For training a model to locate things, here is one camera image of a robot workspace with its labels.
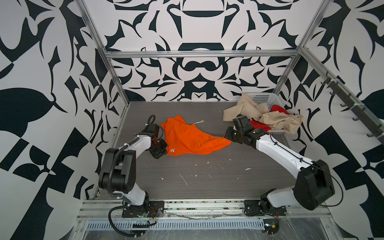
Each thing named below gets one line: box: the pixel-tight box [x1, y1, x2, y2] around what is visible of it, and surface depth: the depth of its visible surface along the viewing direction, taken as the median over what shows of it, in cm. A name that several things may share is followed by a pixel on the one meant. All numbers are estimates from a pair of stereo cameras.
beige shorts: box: [223, 93, 304, 134], surface depth 93 cm
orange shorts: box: [160, 115, 232, 157], surface depth 95 cm
